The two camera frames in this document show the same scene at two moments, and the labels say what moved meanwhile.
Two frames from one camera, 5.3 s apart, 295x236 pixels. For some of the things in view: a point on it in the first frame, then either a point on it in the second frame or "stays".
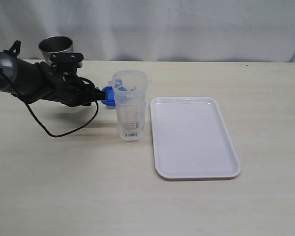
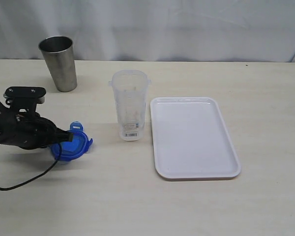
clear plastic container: (131, 86) stays
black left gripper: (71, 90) to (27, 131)
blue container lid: (110, 102) to (65, 152)
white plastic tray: (192, 140) stays
